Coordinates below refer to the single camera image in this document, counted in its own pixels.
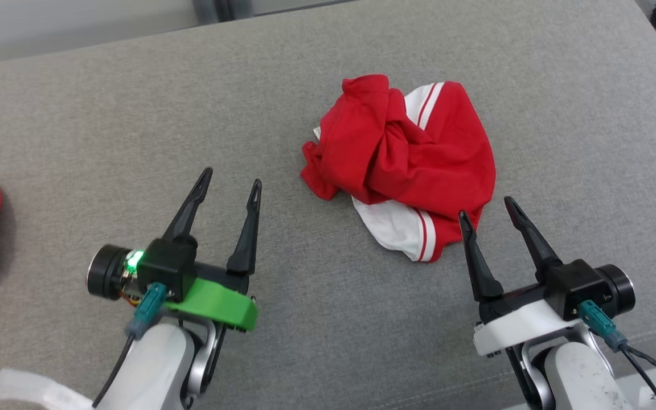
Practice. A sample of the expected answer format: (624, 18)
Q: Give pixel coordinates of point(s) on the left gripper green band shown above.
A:
(220, 304)

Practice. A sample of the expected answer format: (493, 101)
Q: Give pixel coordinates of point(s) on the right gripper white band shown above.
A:
(524, 327)

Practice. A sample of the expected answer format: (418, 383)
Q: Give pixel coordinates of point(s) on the red jersey with white sleeves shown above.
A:
(419, 165)

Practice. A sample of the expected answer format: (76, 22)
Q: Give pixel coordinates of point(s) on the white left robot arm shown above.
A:
(151, 364)

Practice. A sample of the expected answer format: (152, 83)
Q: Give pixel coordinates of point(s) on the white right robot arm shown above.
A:
(578, 376)

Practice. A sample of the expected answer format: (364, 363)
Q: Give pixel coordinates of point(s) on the grey fabric sofa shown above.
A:
(106, 114)

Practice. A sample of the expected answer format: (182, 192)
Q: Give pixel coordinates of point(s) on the white cloth strip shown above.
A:
(26, 390)

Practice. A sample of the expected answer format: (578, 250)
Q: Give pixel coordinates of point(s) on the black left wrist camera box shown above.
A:
(165, 267)

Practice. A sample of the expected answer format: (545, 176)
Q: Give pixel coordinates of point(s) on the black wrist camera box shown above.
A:
(575, 285)
(165, 267)

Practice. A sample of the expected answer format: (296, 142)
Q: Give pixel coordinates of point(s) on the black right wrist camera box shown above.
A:
(575, 285)

